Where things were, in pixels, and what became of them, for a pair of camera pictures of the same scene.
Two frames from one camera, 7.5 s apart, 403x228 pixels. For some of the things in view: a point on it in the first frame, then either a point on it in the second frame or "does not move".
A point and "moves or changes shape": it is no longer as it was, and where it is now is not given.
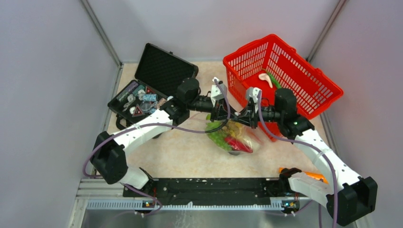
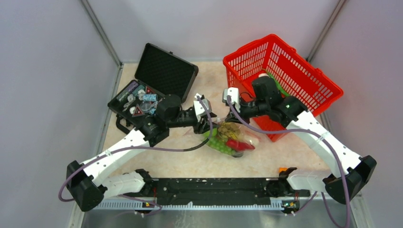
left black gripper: [219, 110] to [200, 128]
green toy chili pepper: [277, 83] does not move
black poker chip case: [159, 75] does not move
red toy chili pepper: [237, 145] moves or changes shape
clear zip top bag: [236, 137] does not move
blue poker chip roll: [151, 97] does not move
